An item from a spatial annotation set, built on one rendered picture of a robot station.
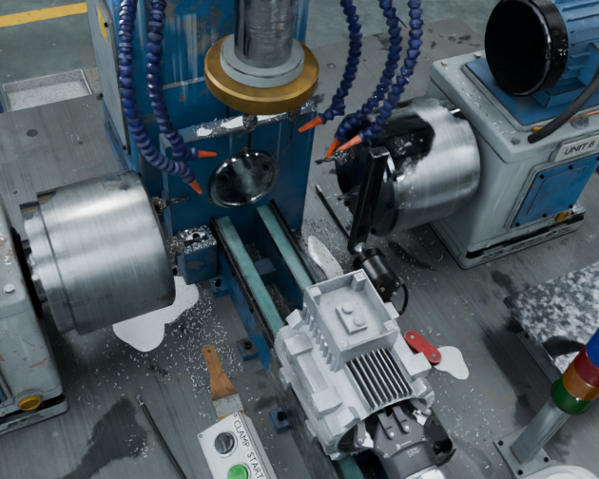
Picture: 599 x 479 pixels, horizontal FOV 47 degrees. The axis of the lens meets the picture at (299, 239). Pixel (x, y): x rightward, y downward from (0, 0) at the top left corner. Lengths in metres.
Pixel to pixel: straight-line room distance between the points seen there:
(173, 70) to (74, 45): 2.19
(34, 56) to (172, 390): 2.34
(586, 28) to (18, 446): 1.24
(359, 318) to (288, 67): 0.39
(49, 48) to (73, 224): 2.41
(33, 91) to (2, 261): 1.57
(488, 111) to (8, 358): 0.96
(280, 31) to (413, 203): 0.44
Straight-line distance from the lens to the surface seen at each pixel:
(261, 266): 1.45
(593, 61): 1.39
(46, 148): 1.79
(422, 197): 1.31
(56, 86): 2.64
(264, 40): 1.05
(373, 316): 1.08
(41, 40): 3.55
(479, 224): 1.49
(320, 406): 1.04
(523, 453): 1.37
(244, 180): 1.37
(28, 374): 1.24
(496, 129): 1.37
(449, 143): 1.33
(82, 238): 1.12
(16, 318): 1.11
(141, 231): 1.13
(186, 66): 1.32
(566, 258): 1.71
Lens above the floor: 2.01
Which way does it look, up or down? 51 degrees down
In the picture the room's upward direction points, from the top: 8 degrees clockwise
